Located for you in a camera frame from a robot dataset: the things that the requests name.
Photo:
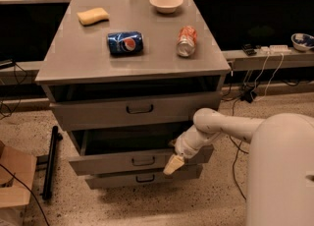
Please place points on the cardboard box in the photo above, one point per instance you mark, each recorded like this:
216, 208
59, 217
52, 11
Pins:
16, 178

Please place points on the grey top drawer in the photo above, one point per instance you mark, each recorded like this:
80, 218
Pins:
132, 111

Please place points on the blue pepsi can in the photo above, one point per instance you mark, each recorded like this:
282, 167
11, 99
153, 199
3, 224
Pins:
126, 42

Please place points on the grey drawer cabinet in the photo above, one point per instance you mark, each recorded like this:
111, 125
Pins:
79, 65

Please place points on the orange soda can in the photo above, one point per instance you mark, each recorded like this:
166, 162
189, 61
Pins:
186, 42

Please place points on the black remote on ledge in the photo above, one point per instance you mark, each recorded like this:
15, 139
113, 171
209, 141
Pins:
248, 49

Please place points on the white power strip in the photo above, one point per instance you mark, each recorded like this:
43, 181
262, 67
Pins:
275, 49

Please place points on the blue patterned bowl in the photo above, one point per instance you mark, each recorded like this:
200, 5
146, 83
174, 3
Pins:
302, 41

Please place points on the black pole on floor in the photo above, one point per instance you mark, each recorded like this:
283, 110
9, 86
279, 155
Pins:
55, 138

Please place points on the grey drawer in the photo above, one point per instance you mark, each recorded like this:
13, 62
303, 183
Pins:
143, 177
132, 111
120, 150

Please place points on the yellow sponge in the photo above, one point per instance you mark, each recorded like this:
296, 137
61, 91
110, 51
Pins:
92, 16

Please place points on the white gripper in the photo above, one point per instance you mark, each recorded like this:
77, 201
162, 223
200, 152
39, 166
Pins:
183, 146

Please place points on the white bowl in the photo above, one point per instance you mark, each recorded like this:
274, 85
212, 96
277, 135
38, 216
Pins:
166, 6

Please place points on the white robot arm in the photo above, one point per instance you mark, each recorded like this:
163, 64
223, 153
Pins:
280, 187

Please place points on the grey bottom drawer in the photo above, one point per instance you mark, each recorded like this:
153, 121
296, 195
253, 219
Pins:
143, 177

